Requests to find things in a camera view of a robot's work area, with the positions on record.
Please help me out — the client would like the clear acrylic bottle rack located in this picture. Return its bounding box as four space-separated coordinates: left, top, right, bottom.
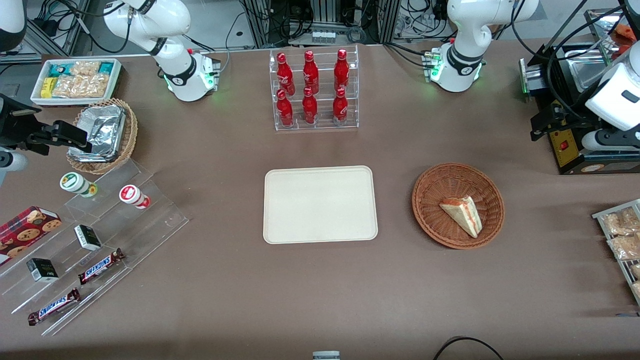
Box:
269 45 360 132

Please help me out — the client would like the Snickers chocolate bar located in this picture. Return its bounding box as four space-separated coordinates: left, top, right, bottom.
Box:
27 288 82 327
77 248 126 285

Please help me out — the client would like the aluminium frame post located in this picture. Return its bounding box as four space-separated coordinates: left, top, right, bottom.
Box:
240 0 272 49
376 0 402 46

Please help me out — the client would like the brown wicker basket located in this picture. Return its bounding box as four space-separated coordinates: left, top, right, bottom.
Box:
411 162 506 250

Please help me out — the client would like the small black box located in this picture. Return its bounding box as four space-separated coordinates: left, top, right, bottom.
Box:
73 224 103 251
26 257 60 283

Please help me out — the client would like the white rectangular snack bin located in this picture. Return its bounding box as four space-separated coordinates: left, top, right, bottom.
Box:
30 58 124 107

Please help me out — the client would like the red cookie box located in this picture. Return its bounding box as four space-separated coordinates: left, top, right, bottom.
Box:
0 205 63 267

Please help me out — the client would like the triangular sandwich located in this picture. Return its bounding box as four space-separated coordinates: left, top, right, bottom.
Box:
439 195 483 239

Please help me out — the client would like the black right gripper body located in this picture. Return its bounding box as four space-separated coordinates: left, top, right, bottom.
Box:
0 96 56 154

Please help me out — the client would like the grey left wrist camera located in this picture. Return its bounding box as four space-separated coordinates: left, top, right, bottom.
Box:
581 128 640 152

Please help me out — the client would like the clear acrylic stepped shelf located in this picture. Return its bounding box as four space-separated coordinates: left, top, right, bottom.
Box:
0 158 190 337

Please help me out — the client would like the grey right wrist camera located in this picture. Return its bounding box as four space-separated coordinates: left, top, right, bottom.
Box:
0 149 29 186

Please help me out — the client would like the beige plastic tray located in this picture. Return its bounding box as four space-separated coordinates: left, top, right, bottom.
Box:
263 165 379 245

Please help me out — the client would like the black food warmer machine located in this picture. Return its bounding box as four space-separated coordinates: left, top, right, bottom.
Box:
519 7 640 175

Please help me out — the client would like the black cable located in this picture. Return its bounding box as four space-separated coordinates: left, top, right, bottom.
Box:
432 336 506 360

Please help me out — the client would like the red cola bottle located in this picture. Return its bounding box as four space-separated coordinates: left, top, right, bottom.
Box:
302 50 320 95
302 87 318 125
332 88 349 126
334 48 350 93
276 52 296 97
276 89 294 127

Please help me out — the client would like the green lid yogurt cup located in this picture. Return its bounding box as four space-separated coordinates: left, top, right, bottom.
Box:
59 172 99 198

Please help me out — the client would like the silver foil pack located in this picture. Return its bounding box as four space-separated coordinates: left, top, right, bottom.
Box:
75 104 126 151
67 144 115 164

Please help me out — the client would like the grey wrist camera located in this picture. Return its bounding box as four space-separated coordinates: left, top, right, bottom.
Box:
581 128 640 152
0 149 29 186

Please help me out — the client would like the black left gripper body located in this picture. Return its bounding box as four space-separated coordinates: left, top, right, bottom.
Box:
549 116 599 137

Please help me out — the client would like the red lid yogurt cup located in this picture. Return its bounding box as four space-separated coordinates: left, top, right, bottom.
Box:
118 184 151 210

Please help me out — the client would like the light wicker basket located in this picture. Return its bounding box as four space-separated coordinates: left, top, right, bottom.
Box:
66 98 139 175

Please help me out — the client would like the tray of packaged snacks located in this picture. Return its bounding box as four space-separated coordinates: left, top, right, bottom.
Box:
592 198 640 307

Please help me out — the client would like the clear rice cracker bag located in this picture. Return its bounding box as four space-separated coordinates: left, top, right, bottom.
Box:
52 74 110 99
70 60 101 77

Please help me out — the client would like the stainless steel pan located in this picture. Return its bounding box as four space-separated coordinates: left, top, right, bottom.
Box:
565 49 623 95

